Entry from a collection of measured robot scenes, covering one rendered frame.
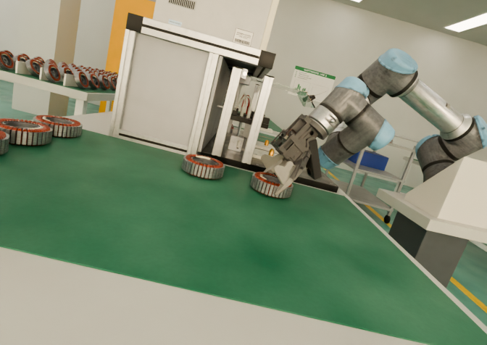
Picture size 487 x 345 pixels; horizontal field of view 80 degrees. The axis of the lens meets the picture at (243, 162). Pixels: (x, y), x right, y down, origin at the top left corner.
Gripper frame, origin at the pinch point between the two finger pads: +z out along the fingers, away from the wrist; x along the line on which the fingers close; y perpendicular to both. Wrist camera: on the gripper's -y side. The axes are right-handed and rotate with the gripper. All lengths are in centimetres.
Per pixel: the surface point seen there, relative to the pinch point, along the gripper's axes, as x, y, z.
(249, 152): -19.0, 4.0, -2.8
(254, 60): -18.1, 23.3, -23.3
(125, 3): -422, 159, -31
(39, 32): -392, 200, 78
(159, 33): -24, 47, -10
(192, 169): -0.6, 18.2, 10.1
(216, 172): -0.5, 13.3, 6.5
